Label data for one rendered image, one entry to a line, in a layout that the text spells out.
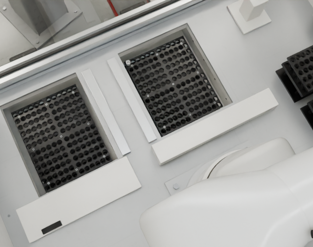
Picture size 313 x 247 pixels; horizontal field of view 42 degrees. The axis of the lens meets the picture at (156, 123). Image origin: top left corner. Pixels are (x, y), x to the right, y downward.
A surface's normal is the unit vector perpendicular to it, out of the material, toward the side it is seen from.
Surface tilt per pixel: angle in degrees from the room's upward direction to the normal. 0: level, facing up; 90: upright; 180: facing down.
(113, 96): 0
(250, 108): 0
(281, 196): 16
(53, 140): 0
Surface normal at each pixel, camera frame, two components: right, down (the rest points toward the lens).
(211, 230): -0.11, -0.17
